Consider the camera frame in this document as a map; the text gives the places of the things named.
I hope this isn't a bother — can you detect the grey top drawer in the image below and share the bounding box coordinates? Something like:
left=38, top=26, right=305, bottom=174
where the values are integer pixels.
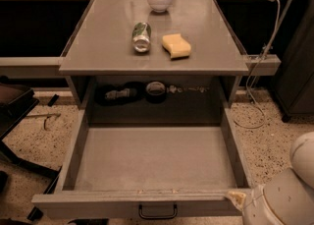
left=32, top=108, right=254, bottom=219

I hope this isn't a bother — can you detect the white cable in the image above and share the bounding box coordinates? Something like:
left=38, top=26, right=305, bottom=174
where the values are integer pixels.
left=233, top=0, right=283, bottom=130

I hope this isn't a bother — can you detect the dark cabinet at right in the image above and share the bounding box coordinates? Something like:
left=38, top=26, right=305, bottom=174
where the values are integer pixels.
left=271, top=0, right=314, bottom=123

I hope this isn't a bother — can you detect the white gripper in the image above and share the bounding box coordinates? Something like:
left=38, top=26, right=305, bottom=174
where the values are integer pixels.
left=226, top=168, right=314, bottom=225

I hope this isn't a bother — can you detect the yellow sponge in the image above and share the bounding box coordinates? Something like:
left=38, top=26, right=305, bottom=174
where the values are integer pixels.
left=162, top=33, right=191, bottom=59

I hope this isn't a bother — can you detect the crushed green soda can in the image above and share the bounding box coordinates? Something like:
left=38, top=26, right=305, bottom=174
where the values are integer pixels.
left=132, top=22, right=151, bottom=53

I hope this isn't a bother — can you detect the grey cabinet desk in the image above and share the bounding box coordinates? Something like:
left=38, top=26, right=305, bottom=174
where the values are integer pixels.
left=60, top=0, right=248, bottom=127

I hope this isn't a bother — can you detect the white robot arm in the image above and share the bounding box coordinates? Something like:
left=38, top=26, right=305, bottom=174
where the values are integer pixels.
left=226, top=132, right=314, bottom=225

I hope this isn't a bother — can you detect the black top drawer handle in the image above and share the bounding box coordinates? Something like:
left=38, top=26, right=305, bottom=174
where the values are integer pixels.
left=138, top=204, right=178, bottom=220

